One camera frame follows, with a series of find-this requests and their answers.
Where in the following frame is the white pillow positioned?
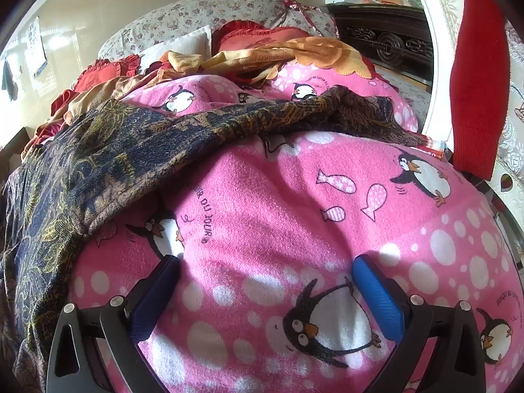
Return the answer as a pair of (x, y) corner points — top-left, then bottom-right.
(137, 25), (211, 70)

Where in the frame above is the white chair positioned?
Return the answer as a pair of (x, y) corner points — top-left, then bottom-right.
(409, 0), (524, 254)

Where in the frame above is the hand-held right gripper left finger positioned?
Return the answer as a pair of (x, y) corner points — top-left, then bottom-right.
(46, 254), (182, 393)

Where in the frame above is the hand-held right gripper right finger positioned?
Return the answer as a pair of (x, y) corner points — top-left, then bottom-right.
(353, 254), (488, 393)

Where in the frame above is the wall calendar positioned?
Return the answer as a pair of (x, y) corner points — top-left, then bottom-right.
(25, 16), (47, 78)

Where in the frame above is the floral bed cover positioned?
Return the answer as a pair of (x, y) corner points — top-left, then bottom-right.
(98, 0), (340, 60)

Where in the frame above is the grey patterned rug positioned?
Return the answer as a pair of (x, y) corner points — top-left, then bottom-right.
(374, 63), (432, 132)

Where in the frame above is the dark cloth on wall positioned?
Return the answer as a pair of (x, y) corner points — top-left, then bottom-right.
(2, 59), (21, 101)

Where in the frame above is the pink penguin print blanket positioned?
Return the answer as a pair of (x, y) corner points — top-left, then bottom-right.
(67, 59), (522, 393)

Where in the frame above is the red knit garment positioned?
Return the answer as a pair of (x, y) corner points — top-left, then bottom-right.
(449, 0), (510, 181)

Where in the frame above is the dark patterned garment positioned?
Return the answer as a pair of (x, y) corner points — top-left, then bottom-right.
(0, 85), (426, 393)

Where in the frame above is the dark carved wooden cabinet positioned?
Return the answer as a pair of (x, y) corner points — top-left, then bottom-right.
(323, 3), (435, 86)

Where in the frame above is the orange blanket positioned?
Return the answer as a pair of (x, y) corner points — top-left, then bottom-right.
(65, 37), (375, 125)

